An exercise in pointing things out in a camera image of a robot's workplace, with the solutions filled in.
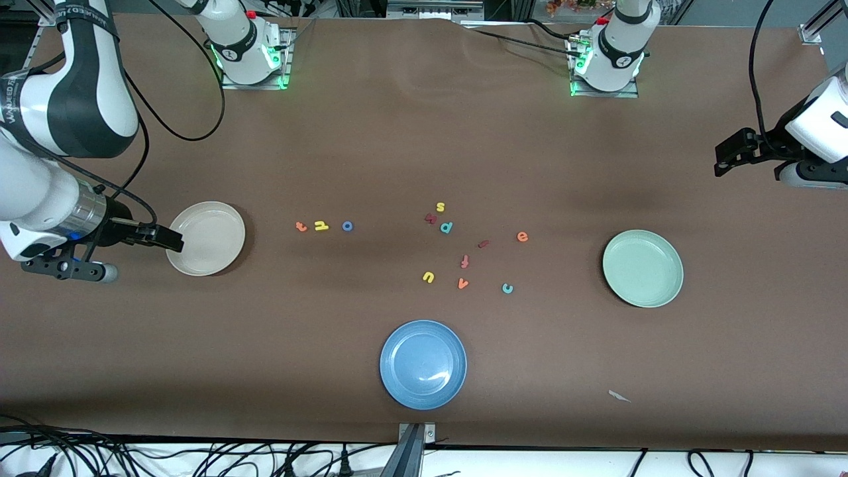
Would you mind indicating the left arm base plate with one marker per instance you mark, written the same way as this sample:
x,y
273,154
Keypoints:
x,y
623,94

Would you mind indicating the short aluminium profile bracket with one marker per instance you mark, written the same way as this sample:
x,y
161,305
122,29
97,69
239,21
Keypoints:
x,y
411,457

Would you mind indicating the grey metal box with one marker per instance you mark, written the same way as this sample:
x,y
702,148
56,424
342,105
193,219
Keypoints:
x,y
430,10

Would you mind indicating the aluminium frame corner profile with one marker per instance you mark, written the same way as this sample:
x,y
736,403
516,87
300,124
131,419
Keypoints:
x,y
811,32
43,13

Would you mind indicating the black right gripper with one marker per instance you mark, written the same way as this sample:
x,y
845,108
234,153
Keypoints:
x,y
121,229

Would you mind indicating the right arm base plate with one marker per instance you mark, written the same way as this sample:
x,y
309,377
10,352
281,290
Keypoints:
x,y
285,50

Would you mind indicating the small white paper scrap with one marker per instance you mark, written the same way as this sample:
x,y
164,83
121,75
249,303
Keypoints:
x,y
619,396

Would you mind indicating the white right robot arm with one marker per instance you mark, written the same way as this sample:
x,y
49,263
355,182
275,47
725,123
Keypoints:
x,y
86,99

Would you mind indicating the large table cover sheet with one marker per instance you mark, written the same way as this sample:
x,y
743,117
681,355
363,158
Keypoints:
x,y
411,146

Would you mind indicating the orange flower decoration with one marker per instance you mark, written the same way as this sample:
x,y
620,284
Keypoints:
x,y
563,6

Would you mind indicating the blue plate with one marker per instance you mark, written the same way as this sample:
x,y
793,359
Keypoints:
x,y
423,365

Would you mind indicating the beige brown plate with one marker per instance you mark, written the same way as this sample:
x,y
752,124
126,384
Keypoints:
x,y
212,255

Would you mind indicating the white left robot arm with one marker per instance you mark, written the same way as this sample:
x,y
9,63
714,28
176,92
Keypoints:
x,y
616,53

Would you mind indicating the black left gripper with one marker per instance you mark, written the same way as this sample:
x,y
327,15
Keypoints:
x,y
763,148

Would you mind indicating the pale green plate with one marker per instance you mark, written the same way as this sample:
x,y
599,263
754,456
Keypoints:
x,y
642,268

